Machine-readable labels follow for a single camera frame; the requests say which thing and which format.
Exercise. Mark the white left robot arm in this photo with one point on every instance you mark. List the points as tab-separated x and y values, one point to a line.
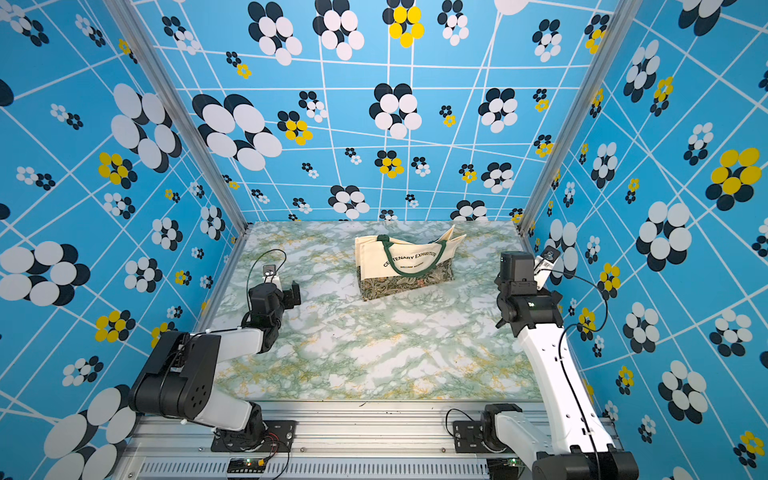
178	379

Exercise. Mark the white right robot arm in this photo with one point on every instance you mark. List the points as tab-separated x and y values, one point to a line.
577	445

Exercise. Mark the cream tote bag green handles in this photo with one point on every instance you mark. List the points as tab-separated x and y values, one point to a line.
387	266

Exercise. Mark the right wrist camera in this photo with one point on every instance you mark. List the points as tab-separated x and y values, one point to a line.
516	267

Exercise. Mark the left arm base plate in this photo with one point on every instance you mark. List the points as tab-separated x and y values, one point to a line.
268	436

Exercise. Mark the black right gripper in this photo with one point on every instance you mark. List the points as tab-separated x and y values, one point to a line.
552	299

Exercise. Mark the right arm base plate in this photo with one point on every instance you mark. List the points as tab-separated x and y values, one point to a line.
469	437

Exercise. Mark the aluminium frame rail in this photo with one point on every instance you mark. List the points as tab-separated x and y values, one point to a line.
334	440

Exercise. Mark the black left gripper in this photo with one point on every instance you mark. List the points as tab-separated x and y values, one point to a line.
291	298

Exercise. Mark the circuit board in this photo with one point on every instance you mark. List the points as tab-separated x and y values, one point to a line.
505	468
246	468

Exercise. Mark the right circuit board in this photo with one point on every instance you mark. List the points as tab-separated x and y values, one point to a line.
505	468

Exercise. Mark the left circuit board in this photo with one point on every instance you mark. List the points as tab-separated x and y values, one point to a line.
246	468

